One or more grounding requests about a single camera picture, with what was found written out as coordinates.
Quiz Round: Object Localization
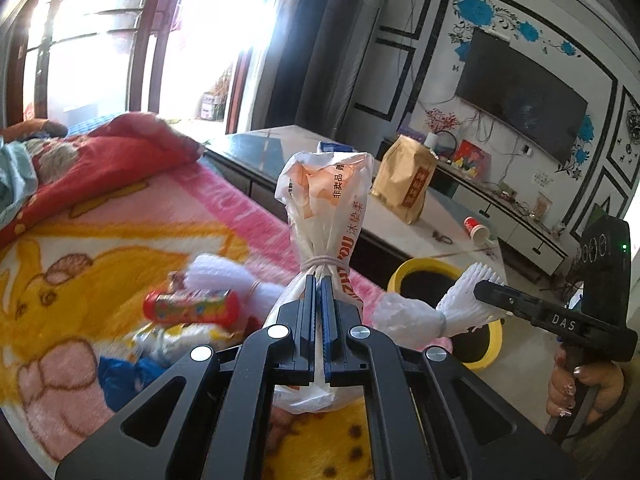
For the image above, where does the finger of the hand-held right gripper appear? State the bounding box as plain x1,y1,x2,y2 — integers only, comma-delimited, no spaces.
474,280,546,323

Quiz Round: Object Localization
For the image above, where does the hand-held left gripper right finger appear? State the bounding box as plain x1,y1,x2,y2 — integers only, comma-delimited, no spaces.
322,277,577,480

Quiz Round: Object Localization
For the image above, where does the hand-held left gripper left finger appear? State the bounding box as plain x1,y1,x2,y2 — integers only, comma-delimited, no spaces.
55,275,321,480

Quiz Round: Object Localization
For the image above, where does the white foam wrapper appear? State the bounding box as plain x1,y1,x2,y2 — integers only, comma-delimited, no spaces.
372,262,508,347

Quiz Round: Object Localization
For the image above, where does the yellow trash bin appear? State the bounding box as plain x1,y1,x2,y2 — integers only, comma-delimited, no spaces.
387,258,503,372

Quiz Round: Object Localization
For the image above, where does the white orange printed plastic bag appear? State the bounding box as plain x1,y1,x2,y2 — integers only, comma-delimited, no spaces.
262,151,373,415

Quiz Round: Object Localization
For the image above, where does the red snack wrapper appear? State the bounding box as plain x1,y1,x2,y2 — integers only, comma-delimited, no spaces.
143,287,241,331

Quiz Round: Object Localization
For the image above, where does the person's right hand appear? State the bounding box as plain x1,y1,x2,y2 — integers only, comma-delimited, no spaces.
546,352,626,418

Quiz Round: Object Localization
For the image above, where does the red paper cup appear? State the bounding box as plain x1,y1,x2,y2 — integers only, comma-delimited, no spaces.
464,216,498,246

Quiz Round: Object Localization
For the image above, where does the black white television cabinet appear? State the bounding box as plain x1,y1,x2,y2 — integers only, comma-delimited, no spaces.
435,162,576,276

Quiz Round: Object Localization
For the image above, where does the white foam net sleeve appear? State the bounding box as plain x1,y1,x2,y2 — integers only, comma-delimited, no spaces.
187,255,286,322

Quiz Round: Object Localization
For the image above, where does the yellow silver snack packet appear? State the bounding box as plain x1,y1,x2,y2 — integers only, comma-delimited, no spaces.
132,322,242,367

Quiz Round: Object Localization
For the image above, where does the red picture box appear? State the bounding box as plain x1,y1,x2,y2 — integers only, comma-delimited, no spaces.
452,140,491,177

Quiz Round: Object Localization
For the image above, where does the brown paper bag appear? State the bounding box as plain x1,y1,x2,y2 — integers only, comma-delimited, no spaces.
371,135,438,225

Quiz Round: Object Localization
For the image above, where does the glass top coffee table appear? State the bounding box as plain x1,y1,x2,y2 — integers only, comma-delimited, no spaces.
202,125,508,311

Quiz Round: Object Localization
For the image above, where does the white vase with red flowers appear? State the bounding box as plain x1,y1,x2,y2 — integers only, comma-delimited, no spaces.
422,109,461,150

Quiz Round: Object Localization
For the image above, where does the blue plastic bag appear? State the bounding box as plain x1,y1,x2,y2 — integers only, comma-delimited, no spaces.
97,355,172,403

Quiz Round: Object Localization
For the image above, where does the black flat television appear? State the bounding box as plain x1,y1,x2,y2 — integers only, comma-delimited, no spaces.
456,27,589,163

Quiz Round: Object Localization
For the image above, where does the pink printed blanket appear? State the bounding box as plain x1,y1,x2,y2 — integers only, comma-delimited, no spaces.
0,160,451,480

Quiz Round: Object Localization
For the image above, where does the white tub with plant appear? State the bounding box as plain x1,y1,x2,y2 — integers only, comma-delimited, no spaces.
200,91,226,122

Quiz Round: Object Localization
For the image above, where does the red quilt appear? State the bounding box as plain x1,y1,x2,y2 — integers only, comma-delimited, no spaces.
0,112,206,251

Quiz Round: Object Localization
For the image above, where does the grey standing air conditioner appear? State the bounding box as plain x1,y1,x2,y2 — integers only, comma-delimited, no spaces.
295,0,388,141

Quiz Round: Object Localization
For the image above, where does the dark blue curtain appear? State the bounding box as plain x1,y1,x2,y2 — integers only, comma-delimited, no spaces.
250,0,343,132

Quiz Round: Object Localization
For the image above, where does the light blue cloth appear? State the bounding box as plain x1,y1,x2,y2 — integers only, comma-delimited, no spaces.
0,140,39,226

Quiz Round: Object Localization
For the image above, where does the brown window frame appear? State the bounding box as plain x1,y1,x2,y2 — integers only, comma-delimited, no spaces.
0,0,251,136

